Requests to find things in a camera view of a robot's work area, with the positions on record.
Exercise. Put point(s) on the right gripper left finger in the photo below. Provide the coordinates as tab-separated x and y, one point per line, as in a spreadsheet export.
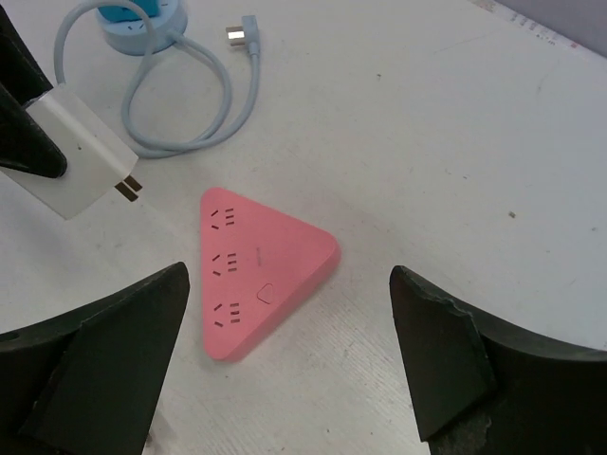
88	380

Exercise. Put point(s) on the pink triangular power strip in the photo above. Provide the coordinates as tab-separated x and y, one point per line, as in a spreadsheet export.
258	265

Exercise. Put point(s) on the white charger plug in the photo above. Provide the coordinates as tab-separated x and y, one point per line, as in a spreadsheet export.
97	160

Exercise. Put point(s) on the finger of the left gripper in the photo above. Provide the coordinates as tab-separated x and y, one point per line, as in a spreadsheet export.
25	147
20	74

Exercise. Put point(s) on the cyan blue charger plug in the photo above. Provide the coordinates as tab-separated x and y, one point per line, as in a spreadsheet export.
116	14

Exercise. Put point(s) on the round light blue power strip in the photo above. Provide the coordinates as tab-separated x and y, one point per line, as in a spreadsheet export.
131	38

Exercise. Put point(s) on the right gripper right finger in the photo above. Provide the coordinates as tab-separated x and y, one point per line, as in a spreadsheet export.
482	385

